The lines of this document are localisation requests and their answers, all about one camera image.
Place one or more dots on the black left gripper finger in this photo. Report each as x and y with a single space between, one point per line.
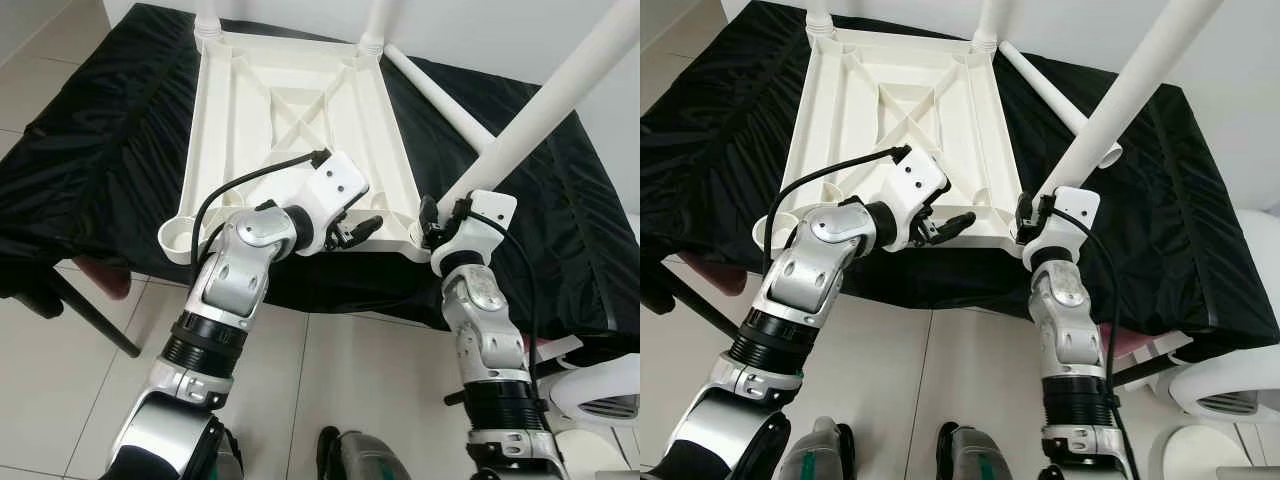
365 228
957 225

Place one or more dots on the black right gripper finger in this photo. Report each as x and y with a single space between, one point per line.
428 213
1023 210

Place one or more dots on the white plastic children table top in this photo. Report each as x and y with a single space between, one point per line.
240 120
850 120

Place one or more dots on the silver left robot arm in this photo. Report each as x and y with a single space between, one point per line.
225 290
810 280

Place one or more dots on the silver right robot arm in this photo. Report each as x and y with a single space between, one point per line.
1065 320
480 320

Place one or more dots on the black metal table leg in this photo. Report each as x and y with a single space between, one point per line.
90 310
700 305
455 397
1145 368

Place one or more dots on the white dome-shaped appliance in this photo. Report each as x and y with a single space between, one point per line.
1230 385
600 385

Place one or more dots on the black cloth table cover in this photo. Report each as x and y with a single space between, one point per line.
90 150
700 150

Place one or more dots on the grey left robot leg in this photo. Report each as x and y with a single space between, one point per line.
815 455
230 458

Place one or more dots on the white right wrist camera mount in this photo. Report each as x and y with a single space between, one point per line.
490 215
1075 210

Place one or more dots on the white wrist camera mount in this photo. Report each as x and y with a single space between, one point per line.
1075 210
490 215
920 185
330 190

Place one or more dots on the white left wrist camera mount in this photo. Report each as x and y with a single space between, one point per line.
330 190
920 185

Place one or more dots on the pink table frame corner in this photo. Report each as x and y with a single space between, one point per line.
100 278

